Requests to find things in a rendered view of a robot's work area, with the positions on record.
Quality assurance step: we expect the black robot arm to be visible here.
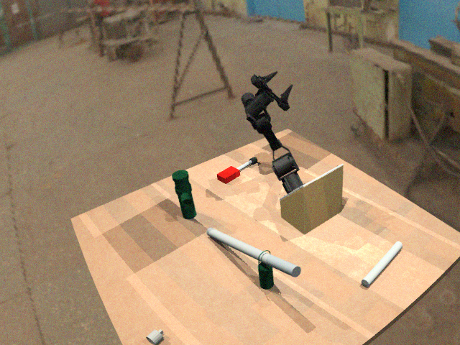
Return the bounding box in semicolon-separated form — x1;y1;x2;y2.
241;92;303;194

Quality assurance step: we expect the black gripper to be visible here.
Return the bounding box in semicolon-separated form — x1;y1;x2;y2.
251;71;293;111

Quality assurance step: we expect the green capped post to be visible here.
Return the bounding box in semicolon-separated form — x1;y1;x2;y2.
172;170;197;219

